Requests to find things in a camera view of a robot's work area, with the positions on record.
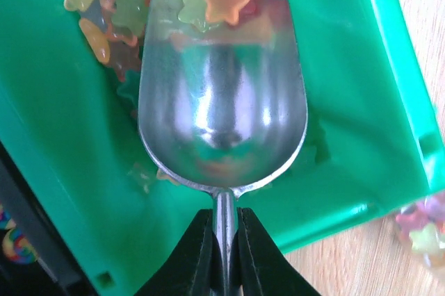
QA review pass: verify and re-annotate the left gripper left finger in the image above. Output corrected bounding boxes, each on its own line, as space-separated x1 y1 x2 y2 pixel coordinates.
136 209 214 296

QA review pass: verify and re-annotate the green bin with gummy candies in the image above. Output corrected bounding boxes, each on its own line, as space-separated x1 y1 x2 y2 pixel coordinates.
1 0 444 295

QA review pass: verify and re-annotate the clear glass jar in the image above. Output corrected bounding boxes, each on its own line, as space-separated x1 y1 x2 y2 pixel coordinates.
393 191 444 282

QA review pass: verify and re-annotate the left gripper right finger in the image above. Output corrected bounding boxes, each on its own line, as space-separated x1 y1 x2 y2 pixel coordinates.
238 208 319 296

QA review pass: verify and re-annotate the silver metal scoop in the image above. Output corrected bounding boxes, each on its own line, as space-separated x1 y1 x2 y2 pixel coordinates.
138 0 308 295

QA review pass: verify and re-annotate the black bin with swirl lollipops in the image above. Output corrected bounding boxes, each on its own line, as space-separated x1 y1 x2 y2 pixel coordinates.
1 147 97 295

